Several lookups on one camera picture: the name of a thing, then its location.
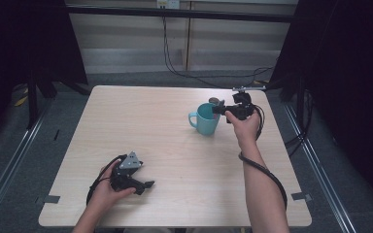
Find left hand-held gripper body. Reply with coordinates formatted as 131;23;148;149
110;150;148;192

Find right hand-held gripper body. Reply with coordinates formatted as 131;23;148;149
224;84;268;124

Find teal mug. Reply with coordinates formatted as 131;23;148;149
187;102;222;137

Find person's right hand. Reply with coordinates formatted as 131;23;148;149
224;110;262;149

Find person's left hand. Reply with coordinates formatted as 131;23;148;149
90;164;138;213

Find grey tape strip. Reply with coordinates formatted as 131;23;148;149
43;194;61;205
290;191;313;203

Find black horizontal bar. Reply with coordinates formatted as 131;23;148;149
65;4;296;24

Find black curtain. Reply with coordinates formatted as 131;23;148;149
267;0;373;213
0;0;89;153

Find yellow floor object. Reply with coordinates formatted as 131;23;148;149
13;86;30;108

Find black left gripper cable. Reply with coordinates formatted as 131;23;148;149
85;154;128;207

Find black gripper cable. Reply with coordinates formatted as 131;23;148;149
85;154;128;207
238;102;288;212

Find black floor cables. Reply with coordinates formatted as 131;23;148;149
284;90;316;157

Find black wall cable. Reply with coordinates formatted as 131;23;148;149
161;16;276;89

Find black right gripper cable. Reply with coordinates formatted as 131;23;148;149
238;102;288;212

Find metal floor rail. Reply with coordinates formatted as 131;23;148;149
283;102;357;233
0;103;52;227

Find white wall outlet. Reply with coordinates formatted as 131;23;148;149
155;0;181;10

